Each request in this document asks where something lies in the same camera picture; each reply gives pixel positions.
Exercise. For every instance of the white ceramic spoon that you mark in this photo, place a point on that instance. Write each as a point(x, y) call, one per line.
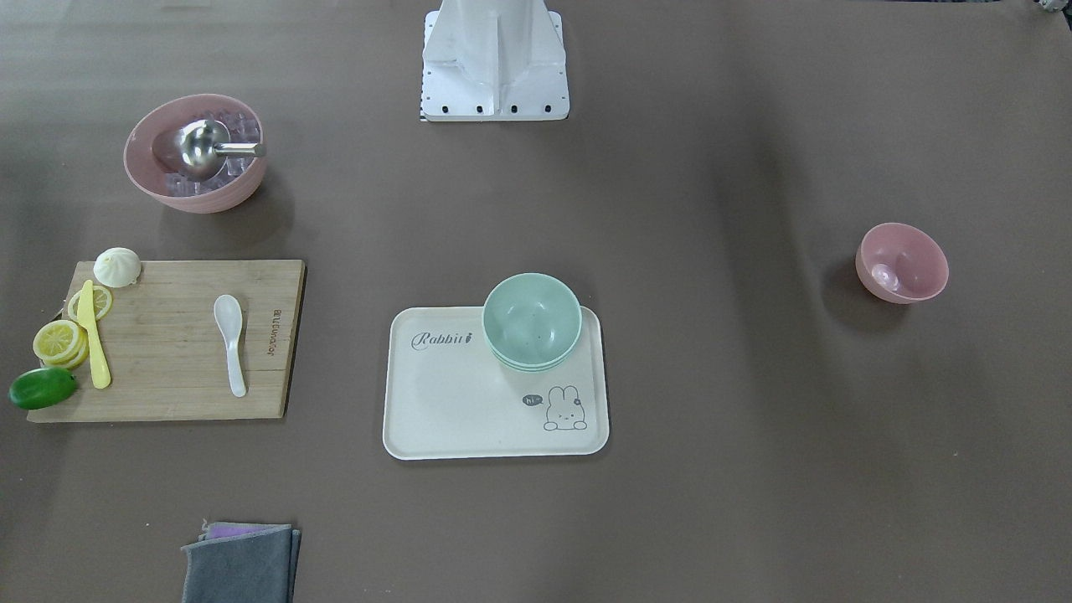
point(230, 321)

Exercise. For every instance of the small pink bowl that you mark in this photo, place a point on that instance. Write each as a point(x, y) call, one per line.
point(901, 264)

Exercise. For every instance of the green bowl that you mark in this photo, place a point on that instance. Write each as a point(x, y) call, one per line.
point(532, 322)

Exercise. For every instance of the large pink bowl with ice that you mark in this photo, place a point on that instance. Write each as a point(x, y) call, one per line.
point(152, 179)

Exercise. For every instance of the top lemon slice stack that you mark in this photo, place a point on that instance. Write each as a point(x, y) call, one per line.
point(61, 343)

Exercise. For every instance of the cream rabbit tray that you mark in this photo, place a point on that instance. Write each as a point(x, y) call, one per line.
point(448, 397)

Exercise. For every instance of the steel ladle scoop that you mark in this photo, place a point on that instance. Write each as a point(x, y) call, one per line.
point(204, 145)

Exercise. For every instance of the bamboo cutting board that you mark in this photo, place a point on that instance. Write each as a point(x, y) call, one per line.
point(167, 356)

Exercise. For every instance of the grey folded cloth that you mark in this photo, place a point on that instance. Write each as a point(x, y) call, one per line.
point(257, 567)

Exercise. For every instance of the purple cloth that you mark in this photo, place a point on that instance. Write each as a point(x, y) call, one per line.
point(218, 530)

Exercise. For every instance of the white garlic bulb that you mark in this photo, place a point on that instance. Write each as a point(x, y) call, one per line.
point(117, 267)

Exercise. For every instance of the lemon slice under knife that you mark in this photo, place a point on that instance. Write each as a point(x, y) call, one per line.
point(102, 303)

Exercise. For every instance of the yellow plastic knife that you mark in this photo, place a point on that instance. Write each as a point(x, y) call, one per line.
point(99, 369)

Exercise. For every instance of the green lime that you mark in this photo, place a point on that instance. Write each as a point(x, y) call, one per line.
point(41, 388)

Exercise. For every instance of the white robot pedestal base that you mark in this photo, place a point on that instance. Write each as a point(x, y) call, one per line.
point(494, 61)

